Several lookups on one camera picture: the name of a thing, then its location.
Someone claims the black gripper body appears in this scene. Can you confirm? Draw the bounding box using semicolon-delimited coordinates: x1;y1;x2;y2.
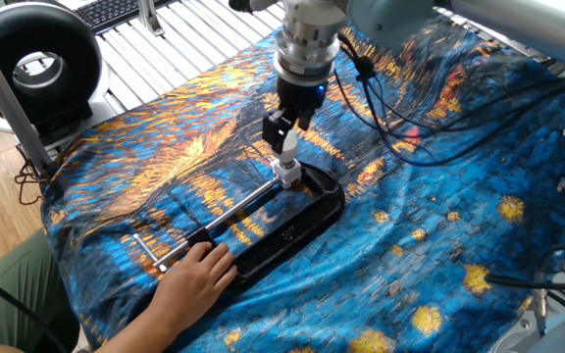
275;76;329;124

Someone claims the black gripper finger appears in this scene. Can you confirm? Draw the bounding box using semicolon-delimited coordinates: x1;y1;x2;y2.
295;108;317;132
261;108;298;157

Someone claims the metal lamp stand with socket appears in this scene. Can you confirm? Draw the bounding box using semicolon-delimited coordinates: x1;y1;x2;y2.
132;160;346;286

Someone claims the person's right forearm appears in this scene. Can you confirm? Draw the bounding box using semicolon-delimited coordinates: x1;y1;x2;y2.
93;303;179;353

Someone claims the white bulb socket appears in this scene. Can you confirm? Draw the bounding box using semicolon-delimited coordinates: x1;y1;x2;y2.
269;157;303;190

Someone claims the person's right hand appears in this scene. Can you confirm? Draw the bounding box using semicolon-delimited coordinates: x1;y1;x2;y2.
147;240;238;334

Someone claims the black knob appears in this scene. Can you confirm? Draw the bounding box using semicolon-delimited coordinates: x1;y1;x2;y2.
227;0;254;15

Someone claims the starry night painting tablecloth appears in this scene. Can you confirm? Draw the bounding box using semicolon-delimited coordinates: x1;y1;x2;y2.
41;12;565;353

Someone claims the black keyboard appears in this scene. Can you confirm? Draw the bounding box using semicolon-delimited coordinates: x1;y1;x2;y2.
75;0;176;34

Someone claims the perforated metal plate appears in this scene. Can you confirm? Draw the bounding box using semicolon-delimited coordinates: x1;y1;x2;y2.
434;7;553;63

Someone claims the white wrist sensor mount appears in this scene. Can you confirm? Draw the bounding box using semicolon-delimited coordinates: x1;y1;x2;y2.
248;0;352;21

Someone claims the aluminium upright bracket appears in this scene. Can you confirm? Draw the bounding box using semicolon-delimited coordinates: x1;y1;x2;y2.
136;0;166;38

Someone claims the dark brown cord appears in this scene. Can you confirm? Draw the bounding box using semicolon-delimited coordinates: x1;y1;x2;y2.
14;146;48;206

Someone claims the thick black cable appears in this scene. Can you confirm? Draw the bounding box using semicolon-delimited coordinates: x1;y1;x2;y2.
484;273;565;291

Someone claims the metal cable plug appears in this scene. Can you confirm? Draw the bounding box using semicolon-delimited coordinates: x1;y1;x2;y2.
532;286;550;337

